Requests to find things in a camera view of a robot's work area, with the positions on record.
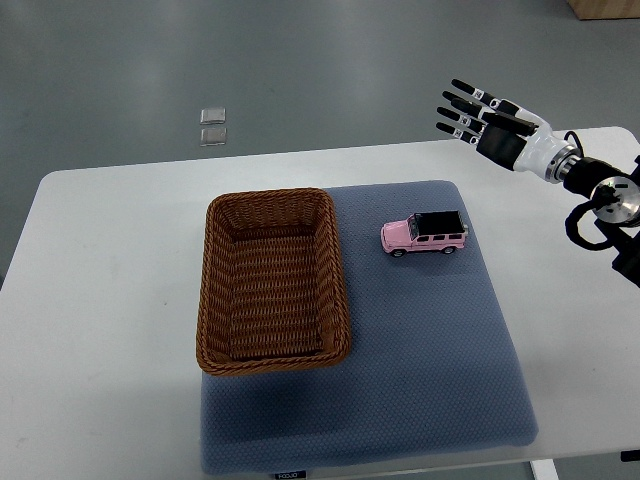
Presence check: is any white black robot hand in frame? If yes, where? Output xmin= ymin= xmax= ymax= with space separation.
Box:
xmin=436 ymin=79 xmax=580 ymax=183

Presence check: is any pink toy car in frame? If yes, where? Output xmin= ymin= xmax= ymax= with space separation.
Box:
xmin=380 ymin=211 xmax=469 ymax=258

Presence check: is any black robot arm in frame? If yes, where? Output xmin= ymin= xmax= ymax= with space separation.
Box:
xmin=557 ymin=156 xmax=639 ymax=285

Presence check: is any brown wicker basket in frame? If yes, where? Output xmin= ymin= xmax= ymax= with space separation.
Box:
xmin=195 ymin=188 xmax=352 ymax=376

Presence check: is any wooden box corner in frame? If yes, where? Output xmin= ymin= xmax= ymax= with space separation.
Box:
xmin=567 ymin=0 xmax=640 ymax=20

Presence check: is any blue grey cushion mat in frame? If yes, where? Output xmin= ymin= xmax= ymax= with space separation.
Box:
xmin=201 ymin=181 xmax=538 ymax=475

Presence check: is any upper silver floor plate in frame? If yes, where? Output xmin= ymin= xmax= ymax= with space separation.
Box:
xmin=200 ymin=107 xmax=226 ymax=125

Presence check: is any white table leg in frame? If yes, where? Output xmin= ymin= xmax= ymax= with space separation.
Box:
xmin=530 ymin=459 xmax=559 ymax=480

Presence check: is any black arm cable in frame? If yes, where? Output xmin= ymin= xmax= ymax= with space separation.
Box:
xmin=563 ymin=130 xmax=609 ymax=250

